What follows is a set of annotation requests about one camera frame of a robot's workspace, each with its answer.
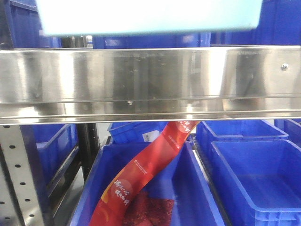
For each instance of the light blue plastic bin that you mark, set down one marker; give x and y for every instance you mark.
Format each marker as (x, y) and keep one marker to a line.
(131, 17)

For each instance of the blue bin neighbouring shelf left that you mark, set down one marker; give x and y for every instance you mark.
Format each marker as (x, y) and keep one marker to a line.
(54, 143)

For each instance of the perforated steel shelf upright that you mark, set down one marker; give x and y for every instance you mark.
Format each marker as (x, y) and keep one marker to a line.
(16, 158)

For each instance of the blue bin rear centre labelled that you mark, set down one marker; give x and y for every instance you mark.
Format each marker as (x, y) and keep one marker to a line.
(148, 131)

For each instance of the blue bin rear right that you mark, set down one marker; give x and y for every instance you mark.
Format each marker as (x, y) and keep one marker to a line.
(236, 130)

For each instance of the blue bin with snacks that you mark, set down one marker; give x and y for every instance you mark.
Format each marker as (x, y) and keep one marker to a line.
(182, 180)

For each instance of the blue bin upper centre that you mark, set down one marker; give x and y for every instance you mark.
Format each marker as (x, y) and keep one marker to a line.
(182, 40)

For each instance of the red dried snack pieces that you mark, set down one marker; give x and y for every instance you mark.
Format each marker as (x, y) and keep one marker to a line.
(147, 211)

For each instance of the red snack package strip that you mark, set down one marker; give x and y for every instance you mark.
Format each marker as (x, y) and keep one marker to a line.
(141, 169)

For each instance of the blue bin front right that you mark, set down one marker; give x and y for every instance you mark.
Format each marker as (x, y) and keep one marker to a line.
(259, 182)

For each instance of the blue bin far right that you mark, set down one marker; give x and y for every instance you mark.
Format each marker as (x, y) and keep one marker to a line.
(292, 127)

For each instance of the blue bin upper left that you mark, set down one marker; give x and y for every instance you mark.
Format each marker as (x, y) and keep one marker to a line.
(25, 26)

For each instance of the blue bin upper right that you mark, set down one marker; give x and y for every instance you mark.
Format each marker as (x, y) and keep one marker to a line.
(279, 24)

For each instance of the black shelf post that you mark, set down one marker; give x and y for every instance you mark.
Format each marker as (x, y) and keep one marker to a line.
(88, 141)

